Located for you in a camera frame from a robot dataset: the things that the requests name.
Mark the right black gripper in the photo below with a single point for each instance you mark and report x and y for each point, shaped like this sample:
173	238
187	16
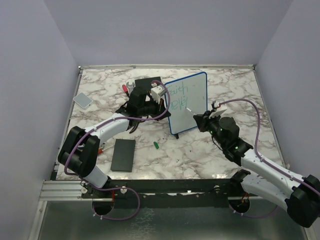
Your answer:
203	119

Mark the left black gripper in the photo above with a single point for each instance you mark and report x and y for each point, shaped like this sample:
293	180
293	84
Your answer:
160	108

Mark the blue framed whiteboard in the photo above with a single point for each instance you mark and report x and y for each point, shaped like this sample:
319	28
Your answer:
186	92

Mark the green marker cap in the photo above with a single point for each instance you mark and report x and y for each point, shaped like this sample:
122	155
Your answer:
156	145

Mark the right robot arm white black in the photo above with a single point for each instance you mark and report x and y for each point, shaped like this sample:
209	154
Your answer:
298	195

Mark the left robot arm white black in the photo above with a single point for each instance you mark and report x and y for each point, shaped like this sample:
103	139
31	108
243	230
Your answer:
79	151

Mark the silver wrench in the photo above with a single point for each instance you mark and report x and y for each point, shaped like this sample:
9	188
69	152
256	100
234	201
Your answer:
130	86

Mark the black rectangular box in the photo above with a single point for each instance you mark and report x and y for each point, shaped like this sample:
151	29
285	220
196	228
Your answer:
123	155

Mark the white square device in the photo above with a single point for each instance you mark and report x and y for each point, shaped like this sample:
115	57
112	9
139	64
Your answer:
82	100

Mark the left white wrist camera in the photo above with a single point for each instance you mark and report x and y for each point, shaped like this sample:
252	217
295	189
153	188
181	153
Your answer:
156	92

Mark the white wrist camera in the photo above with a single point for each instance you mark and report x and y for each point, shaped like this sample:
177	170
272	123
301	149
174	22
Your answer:
156	92
217	109

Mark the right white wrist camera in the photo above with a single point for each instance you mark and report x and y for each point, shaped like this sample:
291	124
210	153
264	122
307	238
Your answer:
217	109

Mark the black handled pliers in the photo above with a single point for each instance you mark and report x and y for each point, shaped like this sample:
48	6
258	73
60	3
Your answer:
135	125

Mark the black network switch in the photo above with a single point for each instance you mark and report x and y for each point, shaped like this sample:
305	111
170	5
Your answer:
146	83

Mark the red handled screwdriver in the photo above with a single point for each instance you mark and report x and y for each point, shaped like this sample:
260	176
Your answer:
125	89

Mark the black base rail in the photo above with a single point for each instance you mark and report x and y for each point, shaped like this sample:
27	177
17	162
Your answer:
159	193

